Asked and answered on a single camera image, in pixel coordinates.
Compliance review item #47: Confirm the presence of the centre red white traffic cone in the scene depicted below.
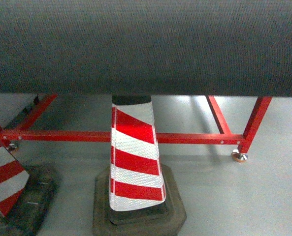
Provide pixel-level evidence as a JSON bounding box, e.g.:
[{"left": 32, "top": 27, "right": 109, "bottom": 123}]
[{"left": 93, "top": 95, "right": 187, "bottom": 236}]

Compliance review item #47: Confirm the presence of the red white traffic cone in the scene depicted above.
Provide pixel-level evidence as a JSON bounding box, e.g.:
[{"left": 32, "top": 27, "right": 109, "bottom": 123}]
[
  {"left": 0, "top": 141, "right": 58, "bottom": 236},
  {"left": 93, "top": 95, "right": 187, "bottom": 236}
]

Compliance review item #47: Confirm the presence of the black felt table mat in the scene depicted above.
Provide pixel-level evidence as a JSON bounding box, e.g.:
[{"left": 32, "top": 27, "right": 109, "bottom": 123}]
[{"left": 0, "top": 0, "right": 292, "bottom": 97}]

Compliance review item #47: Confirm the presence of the right table caster wheel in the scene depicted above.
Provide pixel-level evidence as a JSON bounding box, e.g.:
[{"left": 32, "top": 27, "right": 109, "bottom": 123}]
[{"left": 231, "top": 149, "right": 248, "bottom": 163}]

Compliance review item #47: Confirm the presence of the table caster wheel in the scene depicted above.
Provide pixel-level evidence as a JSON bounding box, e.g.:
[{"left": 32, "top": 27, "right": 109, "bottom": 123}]
[
  {"left": 231, "top": 149, "right": 248, "bottom": 163},
  {"left": 7, "top": 142, "right": 20, "bottom": 153}
]

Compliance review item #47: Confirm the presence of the left table caster wheel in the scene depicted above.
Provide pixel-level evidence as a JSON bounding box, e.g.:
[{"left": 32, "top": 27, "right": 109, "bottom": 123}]
[{"left": 7, "top": 142, "right": 20, "bottom": 153}]

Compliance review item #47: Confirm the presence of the left red white traffic cone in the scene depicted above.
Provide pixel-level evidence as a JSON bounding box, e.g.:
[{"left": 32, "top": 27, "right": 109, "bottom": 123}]
[{"left": 0, "top": 141, "right": 58, "bottom": 236}]

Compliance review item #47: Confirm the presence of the red metal table frame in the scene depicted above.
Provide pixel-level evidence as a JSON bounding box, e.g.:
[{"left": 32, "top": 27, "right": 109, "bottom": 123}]
[{"left": 0, "top": 94, "right": 272, "bottom": 153}]

